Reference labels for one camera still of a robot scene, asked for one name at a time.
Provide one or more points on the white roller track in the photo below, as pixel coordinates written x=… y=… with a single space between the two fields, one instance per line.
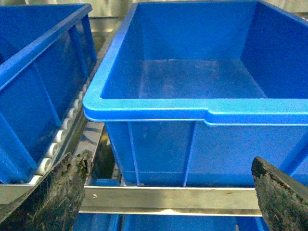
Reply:
x=61 y=137

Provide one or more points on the metal rack front rail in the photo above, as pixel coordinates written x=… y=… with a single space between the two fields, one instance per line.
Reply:
x=171 y=201

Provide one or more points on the blue bin with buttons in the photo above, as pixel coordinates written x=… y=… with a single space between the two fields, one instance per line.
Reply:
x=47 y=54

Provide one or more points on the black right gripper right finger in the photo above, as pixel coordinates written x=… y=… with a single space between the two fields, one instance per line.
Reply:
x=282 y=200

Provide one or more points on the blue lower shelf bin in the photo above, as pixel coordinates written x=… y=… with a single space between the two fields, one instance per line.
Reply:
x=119 y=222

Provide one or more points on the blue target bin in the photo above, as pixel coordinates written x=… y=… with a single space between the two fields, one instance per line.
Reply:
x=191 y=92

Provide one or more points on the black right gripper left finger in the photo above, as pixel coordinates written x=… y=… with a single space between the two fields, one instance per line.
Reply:
x=54 y=202

